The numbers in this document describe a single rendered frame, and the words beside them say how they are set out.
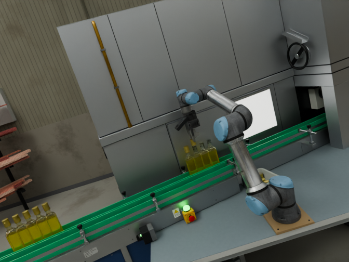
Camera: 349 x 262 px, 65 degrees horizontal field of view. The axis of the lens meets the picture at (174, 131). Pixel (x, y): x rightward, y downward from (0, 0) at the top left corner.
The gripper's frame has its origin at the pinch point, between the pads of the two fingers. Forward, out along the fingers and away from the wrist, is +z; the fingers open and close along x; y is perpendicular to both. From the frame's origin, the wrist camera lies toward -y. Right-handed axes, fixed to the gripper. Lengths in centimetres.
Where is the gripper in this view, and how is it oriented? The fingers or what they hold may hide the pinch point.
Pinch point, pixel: (192, 140)
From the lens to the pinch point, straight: 189.6
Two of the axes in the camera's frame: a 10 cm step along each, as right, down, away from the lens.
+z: 2.9, 9.3, 2.5
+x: -3.0, -1.6, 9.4
